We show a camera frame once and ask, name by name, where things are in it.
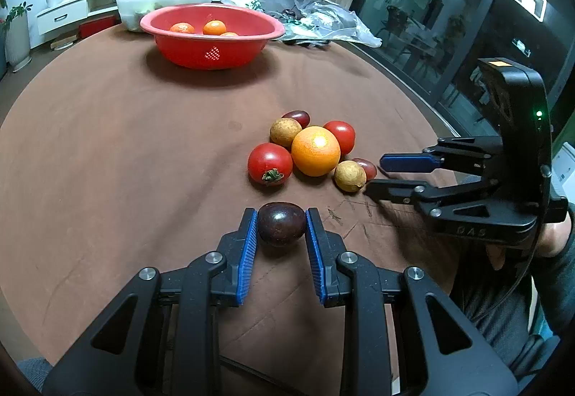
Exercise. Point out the dark purple round plum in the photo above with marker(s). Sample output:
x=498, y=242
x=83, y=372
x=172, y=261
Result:
x=281, y=224

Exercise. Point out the person's right forearm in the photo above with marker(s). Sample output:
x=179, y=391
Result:
x=559, y=283

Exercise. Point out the wooden board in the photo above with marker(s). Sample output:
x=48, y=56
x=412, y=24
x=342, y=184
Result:
x=63, y=43

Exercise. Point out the pile of dark cherries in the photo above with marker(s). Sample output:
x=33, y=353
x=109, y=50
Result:
x=289, y=13

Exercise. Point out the red tomato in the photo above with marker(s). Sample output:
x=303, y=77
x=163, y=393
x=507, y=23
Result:
x=268, y=160
x=340, y=136

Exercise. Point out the glass sliding door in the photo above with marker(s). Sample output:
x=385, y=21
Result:
x=426, y=18

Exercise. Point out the large smooth orange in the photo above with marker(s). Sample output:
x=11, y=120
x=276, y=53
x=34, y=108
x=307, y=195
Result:
x=315, y=151

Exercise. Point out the orange mandarin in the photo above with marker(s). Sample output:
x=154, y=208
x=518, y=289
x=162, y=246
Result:
x=229, y=34
x=182, y=28
x=214, y=27

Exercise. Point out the person's right hand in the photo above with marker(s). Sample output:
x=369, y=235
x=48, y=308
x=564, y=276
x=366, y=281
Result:
x=496, y=254

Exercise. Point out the white television cabinet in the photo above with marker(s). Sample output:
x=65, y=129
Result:
x=63, y=14

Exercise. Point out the white box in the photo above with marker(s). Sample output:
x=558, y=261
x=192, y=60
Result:
x=564, y=171

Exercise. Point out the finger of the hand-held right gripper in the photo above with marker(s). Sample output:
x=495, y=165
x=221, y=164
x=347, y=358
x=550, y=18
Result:
x=395, y=191
x=404, y=162

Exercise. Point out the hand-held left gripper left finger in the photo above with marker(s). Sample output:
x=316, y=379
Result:
x=247, y=261

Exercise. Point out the clear plastic bag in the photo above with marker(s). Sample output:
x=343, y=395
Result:
x=314, y=9

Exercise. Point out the red plastic basin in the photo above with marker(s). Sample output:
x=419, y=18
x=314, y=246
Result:
x=193, y=50

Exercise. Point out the tan speckled passion fruit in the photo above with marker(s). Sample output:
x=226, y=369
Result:
x=284, y=131

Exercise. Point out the red box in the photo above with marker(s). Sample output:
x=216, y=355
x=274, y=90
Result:
x=96, y=26

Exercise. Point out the yellow-brown kiwi fruit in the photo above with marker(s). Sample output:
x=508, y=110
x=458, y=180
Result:
x=349, y=175

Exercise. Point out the small dark red plum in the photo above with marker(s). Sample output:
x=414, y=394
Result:
x=367, y=169
x=297, y=117

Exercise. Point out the small plant in grey pot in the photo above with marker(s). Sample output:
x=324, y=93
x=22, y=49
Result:
x=18, y=38

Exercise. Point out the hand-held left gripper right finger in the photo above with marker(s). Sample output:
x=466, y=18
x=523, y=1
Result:
x=316, y=261

